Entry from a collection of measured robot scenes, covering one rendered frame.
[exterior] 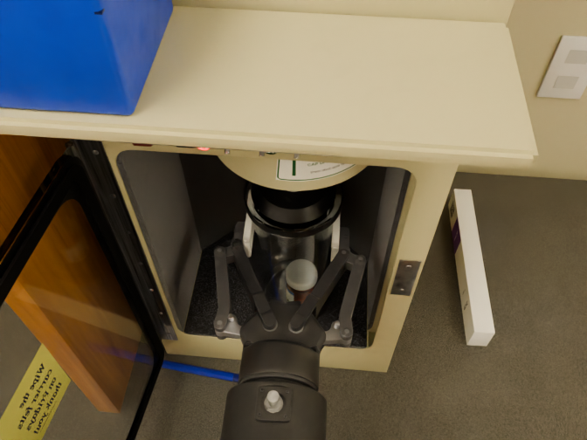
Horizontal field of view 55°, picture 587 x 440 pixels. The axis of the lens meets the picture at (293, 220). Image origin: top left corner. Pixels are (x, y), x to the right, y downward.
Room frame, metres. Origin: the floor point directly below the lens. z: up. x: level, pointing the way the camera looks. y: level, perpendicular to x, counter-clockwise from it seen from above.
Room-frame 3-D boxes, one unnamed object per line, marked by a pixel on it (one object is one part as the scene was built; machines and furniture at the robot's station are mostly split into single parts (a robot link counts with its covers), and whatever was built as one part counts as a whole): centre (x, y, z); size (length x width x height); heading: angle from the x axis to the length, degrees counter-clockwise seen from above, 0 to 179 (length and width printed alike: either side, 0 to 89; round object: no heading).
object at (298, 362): (0.23, 0.01, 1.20); 0.09 x 0.08 x 0.07; 176
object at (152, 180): (0.44, 0.01, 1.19); 0.26 x 0.24 x 0.35; 85
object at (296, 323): (0.29, -0.03, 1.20); 0.11 x 0.01 x 0.04; 148
